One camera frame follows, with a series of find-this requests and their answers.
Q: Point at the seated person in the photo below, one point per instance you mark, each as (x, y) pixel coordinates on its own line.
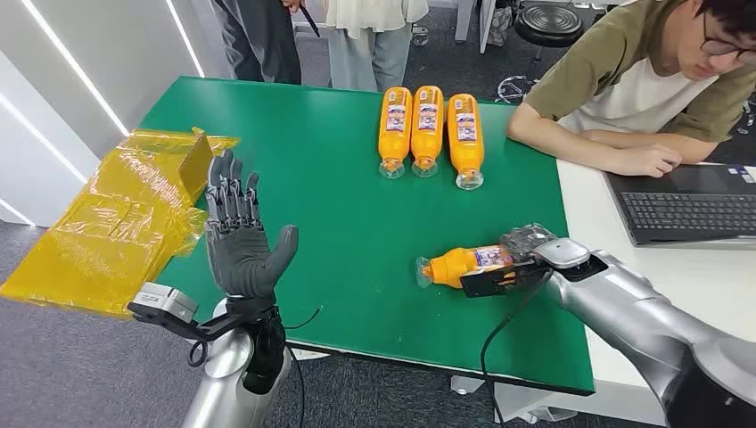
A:
(626, 88)

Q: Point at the orange bottle clear cap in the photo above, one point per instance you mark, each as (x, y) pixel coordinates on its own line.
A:
(395, 127)
(426, 127)
(465, 139)

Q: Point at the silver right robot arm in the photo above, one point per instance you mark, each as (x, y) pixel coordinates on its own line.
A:
(644, 319)

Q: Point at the standing person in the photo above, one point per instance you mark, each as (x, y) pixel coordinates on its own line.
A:
(369, 47)
(260, 41)

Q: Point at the white table foot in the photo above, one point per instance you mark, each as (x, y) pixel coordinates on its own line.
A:
(466, 385)

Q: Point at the yellow plastic-wrapped box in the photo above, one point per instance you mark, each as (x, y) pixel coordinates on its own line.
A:
(124, 218)

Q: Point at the black round stool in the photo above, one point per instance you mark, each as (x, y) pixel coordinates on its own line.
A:
(548, 25)

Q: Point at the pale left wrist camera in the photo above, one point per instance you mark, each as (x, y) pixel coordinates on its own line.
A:
(164, 302)

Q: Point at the black laptop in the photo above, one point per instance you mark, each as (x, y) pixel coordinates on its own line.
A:
(688, 207)

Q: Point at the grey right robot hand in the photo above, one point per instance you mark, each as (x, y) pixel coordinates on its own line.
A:
(527, 239)

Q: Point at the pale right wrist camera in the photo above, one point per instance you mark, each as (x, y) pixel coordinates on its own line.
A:
(561, 253)

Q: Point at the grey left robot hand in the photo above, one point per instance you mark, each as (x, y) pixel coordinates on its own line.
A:
(239, 254)

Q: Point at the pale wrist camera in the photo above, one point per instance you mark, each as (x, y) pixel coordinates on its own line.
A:
(561, 253)
(164, 302)

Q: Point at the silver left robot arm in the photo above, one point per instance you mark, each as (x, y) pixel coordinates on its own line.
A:
(227, 378)

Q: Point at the black pen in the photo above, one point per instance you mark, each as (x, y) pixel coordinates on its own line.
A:
(310, 20)

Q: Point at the orange bottle with blue label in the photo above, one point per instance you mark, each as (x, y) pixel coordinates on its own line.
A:
(455, 267)

